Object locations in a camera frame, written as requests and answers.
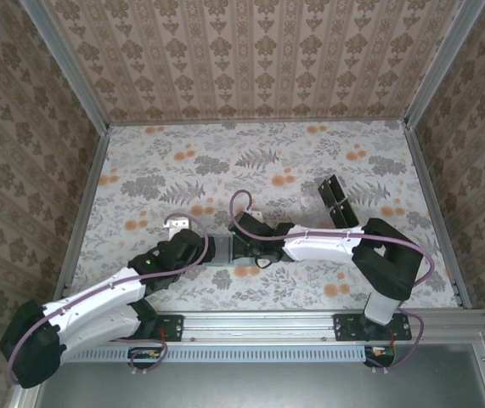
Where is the clear acrylic card stand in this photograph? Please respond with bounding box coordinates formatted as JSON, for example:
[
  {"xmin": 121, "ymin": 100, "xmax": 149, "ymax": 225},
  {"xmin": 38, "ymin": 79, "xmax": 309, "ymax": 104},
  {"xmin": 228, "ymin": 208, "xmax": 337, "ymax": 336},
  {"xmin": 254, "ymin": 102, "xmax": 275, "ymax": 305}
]
[{"xmin": 299, "ymin": 173, "xmax": 361, "ymax": 230}]

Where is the black credit card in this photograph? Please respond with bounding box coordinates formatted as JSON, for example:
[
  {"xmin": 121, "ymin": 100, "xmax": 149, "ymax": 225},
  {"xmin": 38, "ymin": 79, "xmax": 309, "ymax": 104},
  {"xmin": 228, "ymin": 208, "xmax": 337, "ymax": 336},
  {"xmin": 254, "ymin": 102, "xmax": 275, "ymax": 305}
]
[
  {"xmin": 330, "ymin": 199, "xmax": 361, "ymax": 230},
  {"xmin": 328, "ymin": 173, "xmax": 349, "ymax": 201},
  {"xmin": 318, "ymin": 178, "xmax": 339, "ymax": 206}
]

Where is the grey metal plate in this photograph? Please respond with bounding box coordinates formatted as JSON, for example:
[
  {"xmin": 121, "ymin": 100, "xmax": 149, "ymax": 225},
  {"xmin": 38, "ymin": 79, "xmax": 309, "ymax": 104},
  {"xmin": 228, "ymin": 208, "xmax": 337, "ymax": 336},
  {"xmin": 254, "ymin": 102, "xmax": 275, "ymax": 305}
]
[{"xmin": 33, "ymin": 360, "xmax": 485, "ymax": 408}]

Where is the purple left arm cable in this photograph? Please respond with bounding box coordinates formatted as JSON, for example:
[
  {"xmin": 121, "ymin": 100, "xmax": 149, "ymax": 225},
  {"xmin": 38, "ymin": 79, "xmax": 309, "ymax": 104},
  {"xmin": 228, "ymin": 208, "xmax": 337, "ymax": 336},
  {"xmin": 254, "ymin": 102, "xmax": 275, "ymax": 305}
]
[{"xmin": 7, "ymin": 211, "xmax": 210, "ymax": 387}]

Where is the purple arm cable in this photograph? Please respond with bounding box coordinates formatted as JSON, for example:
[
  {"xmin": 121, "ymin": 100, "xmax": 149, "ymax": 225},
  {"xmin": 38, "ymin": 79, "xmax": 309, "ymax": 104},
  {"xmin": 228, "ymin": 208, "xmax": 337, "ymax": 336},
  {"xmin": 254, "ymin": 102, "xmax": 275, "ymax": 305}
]
[
  {"xmin": 7, "ymin": 211, "xmax": 210, "ymax": 387},
  {"xmin": 228, "ymin": 189, "xmax": 435, "ymax": 375}
]

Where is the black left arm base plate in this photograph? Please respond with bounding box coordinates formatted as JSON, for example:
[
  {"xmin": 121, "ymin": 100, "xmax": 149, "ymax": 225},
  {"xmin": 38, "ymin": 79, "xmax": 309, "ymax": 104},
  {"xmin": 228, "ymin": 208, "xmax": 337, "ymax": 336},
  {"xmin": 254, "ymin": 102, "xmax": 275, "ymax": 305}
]
[{"xmin": 148, "ymin": 313, "xmax": 184, "ymax": 343}]

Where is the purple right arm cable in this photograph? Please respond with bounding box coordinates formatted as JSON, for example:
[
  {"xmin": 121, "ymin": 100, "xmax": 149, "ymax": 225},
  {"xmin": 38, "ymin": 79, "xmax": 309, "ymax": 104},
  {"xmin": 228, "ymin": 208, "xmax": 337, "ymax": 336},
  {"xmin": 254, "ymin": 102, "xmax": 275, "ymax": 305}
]
[{"xmin": 228, "ymin": 189, "xmax": 435, "ymax": 375}]

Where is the aluminium mounting rail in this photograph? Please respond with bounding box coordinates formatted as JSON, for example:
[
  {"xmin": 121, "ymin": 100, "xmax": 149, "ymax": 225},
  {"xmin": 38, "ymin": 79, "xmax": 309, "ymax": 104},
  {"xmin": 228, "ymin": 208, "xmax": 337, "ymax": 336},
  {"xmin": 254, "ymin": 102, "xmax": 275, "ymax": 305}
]
[{"xmin": 139, "ymin": 309, "xmax": 485, "ymax": 343}]

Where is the aluminium table side rail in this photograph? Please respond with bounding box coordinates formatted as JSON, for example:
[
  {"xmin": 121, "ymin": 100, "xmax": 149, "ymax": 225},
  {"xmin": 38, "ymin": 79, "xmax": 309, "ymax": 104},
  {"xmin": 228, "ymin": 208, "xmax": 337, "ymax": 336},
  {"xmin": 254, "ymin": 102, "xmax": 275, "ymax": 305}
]
[
  {"xmin": 54, "ymin": 125, "xmax": 112, "ymax": 305},
  {"xmin": 403, "ymin": 122, "xmax": 473, "ymax": 310}
]

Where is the black electronics box with wires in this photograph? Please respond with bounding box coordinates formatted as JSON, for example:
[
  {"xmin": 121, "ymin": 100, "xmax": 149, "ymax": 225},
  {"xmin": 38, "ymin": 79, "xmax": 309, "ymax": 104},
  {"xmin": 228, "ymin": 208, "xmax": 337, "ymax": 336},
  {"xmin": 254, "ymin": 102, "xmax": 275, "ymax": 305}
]
[
  {"xmin": 364, "ymin": 345, "xmax": 397, "ymax": 367},
  {"xmin": 127, "ymin": 346, "xmax": 163, "ymax": 362}
]

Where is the grey slotted cable duct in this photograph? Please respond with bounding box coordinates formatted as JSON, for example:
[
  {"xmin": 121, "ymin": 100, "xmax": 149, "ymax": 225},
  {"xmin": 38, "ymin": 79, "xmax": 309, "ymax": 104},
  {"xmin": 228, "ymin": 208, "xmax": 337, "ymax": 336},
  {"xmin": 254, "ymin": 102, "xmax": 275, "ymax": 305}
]
[{"xmin": 70, "ymin": 343, "xmax": 369, "ymax": 363}]

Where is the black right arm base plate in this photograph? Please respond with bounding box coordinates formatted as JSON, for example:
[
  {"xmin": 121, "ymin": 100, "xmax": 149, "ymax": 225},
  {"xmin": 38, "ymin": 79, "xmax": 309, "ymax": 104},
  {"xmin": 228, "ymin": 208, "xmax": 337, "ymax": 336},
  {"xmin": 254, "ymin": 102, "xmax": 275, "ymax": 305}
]
[{"xmin": 334, "ymin": 313, "xmax": 413, "ymax": 343}]

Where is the aluminium frame post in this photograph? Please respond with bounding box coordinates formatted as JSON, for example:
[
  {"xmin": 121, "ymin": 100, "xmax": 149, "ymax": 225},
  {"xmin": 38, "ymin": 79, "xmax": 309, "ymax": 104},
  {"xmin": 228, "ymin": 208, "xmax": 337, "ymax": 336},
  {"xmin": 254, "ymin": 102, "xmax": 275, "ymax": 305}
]
[
  {"xmin": 23, "ymin": 0, "xmax": 111, "ymax": 131},
  {"xmin": 403, "ymin": 0, "xmax": 485, "ymax": 128}
]

